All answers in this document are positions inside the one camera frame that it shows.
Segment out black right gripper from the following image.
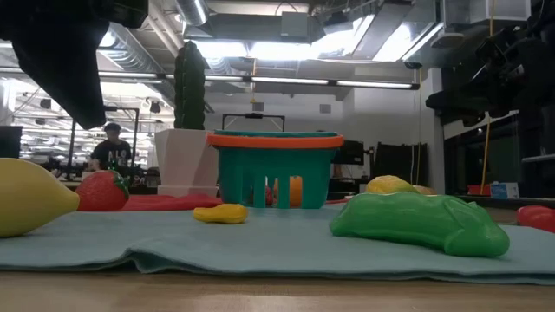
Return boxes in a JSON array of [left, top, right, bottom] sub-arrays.
[[425, 25, 547, 128]]

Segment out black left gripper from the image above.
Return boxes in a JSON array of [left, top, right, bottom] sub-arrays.
[[0, 0, 149, 130]]

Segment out yellow toy corn cob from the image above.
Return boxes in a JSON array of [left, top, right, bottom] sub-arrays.
[[365, 174, 420, 195]]

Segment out red toy strawberry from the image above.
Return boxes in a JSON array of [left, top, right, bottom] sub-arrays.
[[75, 169, 130, 212]]

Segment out yellow toy lemon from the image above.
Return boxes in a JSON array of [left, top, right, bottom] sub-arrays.
[[0, 158, 81, 238]]

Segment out small red toy pepper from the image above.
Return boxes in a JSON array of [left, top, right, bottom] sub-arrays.
[[516, 205, 555, 234]]

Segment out toy orange with leaf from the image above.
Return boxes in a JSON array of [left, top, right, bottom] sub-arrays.
[[272, 175, 304, 208]]

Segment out person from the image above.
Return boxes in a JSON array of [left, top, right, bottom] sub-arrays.
[[89, 122, 133, 179]]

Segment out dark monitor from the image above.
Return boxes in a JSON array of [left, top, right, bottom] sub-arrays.
[[0, 125, 23, 159]]

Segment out black panel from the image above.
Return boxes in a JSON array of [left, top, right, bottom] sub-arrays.
[[372, 141, 429, 188]]

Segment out blue and white box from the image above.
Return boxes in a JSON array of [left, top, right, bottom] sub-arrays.
[[490, 181, 520, 200]]

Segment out tall green cactus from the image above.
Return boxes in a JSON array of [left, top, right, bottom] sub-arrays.
[[173, 41, 207, 131]]

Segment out green toy cucumber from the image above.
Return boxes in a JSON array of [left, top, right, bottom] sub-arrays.
[[329, 192, 512, 257]]

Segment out black monitor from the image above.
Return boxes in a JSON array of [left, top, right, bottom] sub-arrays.
[[332, 139, 366, 166]]

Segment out white angular planter pot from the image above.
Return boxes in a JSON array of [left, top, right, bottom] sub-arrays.
[[153, 127, 220, 188]]

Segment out red cloth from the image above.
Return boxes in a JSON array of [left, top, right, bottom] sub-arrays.
[[121, 193, 348, 212]]

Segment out white planter saucer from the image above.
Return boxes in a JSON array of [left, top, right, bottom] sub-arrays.
[[156, 185, 220, 198]]

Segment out long ceiling light bar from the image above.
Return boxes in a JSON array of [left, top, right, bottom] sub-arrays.
[[97, 71, 421, 91]]

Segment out small yellow toy banana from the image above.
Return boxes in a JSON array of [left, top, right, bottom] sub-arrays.
[[193, 203, 250, 225]]

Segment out light blue cloth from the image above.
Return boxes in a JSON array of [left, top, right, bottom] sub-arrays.
[[0, 203, 555, 286]]

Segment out black tall rig frame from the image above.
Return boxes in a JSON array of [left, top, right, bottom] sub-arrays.
[[67, 106, 140, 181]]

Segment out silver ventilation duct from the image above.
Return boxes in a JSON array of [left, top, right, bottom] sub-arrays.
[[175, 0, 210, 27]]

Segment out black rig crossbar frame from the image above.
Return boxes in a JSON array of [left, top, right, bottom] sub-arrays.
[[221, 113, 287, 133]]

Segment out teal basket orange handles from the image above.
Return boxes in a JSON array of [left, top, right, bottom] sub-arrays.
[[206, 129, 346, 210]]

